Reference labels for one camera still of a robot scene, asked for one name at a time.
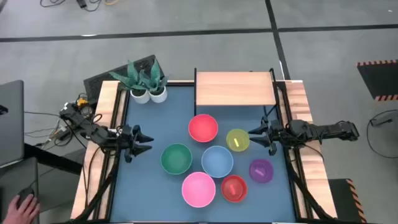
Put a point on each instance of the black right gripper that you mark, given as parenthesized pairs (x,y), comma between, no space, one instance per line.
(276,132)

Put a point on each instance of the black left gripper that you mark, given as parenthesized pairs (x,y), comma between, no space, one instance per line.
(127,138)

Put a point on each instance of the small yellow bowl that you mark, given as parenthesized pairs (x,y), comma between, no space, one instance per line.
(238,147)

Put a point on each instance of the large green bowl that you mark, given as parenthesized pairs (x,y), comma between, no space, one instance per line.
(176,158)

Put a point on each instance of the small purple bowl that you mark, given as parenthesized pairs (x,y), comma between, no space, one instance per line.
(261,175)

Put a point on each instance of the large blue bowl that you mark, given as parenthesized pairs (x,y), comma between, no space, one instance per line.
(217,161)

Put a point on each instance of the large red bowl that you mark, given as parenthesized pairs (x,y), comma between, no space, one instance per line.
(203,128)

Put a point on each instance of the small red bowl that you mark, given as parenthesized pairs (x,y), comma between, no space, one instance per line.
(234,196)

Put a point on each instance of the large pink bowl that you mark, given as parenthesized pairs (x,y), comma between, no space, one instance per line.
(198,189)

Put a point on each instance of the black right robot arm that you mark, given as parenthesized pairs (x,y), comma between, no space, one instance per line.
(326,130)

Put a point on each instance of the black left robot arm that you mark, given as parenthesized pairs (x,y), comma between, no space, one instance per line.
(93,129)

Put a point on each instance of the green plant in white pot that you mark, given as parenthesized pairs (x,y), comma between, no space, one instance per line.
(140,97)
(158,95)

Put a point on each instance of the blue table mat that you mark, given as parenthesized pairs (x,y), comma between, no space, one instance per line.
(149,193)

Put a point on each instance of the yellow plug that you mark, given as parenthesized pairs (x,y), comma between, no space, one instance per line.
(82,102)

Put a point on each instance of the black perforated floor mat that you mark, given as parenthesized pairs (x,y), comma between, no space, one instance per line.
(93,85)

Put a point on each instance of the black mat with hazard stripes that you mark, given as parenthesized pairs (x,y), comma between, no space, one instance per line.
(340,199)
(382,79)

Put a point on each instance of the grey floor device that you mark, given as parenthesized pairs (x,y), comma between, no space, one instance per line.
(384,119)

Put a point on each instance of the black computer mouse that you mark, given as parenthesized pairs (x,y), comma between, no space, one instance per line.
(25,192)

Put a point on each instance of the grey laptop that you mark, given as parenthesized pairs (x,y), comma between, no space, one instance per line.
(11,124)

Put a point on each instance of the grey side desk surface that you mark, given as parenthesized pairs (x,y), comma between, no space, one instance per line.
(12,177)

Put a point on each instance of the person's hand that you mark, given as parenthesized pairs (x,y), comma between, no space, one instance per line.
(20,213)

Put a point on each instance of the black power adapter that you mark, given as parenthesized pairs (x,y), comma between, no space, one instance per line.
(81,3)

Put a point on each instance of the wooden shelf with black frame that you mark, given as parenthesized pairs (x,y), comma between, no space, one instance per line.
(234,88)

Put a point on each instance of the black metal table frame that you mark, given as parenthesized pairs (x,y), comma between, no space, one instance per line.
(111,193)

